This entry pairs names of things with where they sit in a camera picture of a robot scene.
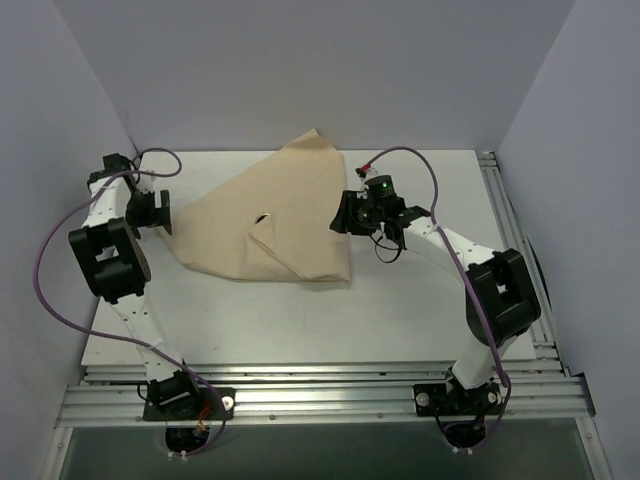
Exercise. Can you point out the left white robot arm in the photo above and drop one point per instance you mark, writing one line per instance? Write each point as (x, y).
(111, 259)

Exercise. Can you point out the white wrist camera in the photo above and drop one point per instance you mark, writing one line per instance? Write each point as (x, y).
(145, 185)
(366, 172)

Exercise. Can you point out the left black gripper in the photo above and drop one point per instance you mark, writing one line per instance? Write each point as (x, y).
(163, 209)

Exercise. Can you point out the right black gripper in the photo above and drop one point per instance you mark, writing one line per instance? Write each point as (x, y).
(343, 213)

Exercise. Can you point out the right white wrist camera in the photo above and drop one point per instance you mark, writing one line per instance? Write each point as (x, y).
(366, 172)

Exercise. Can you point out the right side aluminium rail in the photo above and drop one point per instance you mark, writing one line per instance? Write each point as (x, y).
(513, 235)

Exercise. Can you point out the beige cloth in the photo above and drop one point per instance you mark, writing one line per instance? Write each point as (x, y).
(300, 185)

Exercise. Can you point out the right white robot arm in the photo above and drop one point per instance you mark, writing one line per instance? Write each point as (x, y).
(500, 301)

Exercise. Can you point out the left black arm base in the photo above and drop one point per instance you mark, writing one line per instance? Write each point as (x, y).
(205, 407)

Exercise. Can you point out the aluminium rail frame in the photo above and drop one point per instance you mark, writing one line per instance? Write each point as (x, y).
(350, 421)

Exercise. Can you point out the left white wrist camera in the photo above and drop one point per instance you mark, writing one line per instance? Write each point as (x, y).
(145, 185)

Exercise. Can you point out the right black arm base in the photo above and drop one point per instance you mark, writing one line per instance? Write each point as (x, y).
(450, 399)

